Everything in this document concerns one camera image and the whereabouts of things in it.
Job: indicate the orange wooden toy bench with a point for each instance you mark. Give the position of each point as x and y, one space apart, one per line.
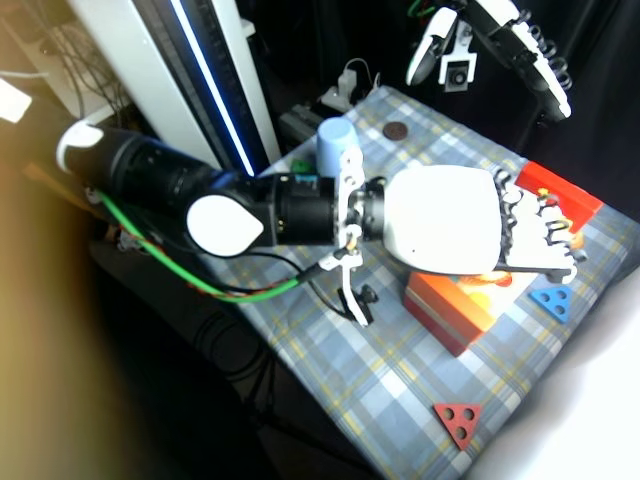
450 310

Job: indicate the brown round disc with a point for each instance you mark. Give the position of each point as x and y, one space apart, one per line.
395 131

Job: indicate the white column with blue strip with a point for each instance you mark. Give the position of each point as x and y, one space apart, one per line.
175 100

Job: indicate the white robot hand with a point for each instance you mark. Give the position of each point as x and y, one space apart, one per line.
440 220
547 80

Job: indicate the blue triangle block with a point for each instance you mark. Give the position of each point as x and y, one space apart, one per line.
552 300

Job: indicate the red triangle block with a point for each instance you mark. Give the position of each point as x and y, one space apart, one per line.
457 420

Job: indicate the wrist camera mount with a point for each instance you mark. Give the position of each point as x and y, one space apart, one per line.
357 305
457 75

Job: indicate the blue plaid tablecloth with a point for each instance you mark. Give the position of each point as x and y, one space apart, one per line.
380 360

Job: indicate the light blue plastic cup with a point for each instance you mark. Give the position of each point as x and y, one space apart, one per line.
332 145

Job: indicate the green triangle block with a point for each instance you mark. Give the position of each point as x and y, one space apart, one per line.
300 166

